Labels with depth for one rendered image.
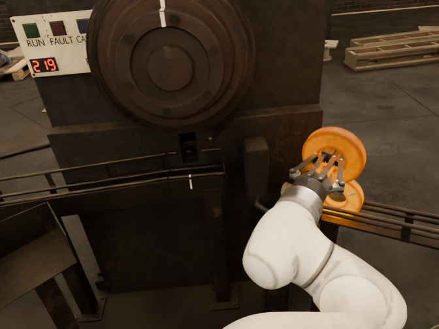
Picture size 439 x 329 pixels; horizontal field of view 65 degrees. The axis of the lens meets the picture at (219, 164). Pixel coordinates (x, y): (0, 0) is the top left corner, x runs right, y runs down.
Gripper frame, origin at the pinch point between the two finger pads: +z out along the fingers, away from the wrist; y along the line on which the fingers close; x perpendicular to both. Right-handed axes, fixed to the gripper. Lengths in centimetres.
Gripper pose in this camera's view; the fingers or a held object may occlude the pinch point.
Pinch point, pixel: (333, 151)
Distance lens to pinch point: 90.5
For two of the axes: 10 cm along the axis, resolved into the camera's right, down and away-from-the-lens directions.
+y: 8.5, 2.4, -4.8
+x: -1.0, -8.1, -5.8
